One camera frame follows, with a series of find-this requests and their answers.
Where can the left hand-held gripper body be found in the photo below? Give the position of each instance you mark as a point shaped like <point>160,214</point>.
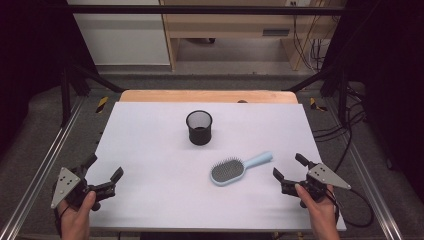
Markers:
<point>65,186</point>

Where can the black mesh pen cup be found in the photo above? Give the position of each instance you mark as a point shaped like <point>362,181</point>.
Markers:
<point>199,130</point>

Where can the light blue hairbrush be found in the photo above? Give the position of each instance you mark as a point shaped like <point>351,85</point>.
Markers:
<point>233,170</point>

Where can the black horizontal frame bar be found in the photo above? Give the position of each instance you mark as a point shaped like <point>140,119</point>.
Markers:
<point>200,10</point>

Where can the black curtain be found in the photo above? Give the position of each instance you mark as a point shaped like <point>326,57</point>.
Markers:
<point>30,60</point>
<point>390,83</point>

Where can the yellow black tape marker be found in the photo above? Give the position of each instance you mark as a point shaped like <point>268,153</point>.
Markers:
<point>316,105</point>
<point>102,104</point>

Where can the black stand legs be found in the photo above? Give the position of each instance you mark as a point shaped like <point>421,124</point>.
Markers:
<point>78,85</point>
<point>333,83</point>

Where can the person's left hand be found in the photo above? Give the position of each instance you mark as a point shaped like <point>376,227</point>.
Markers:
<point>76,218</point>

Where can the white cabinet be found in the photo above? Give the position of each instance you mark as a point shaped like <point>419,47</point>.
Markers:
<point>121,36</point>

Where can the wooden desk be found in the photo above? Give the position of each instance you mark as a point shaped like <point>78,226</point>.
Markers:
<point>230,26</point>

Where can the person's right hand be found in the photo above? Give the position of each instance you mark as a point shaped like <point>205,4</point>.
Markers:
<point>316,213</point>

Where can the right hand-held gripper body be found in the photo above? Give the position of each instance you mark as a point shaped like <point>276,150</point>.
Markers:
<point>321,178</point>

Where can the aluminium floor rail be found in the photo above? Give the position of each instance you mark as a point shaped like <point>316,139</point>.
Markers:
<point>373,180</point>
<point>40,166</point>

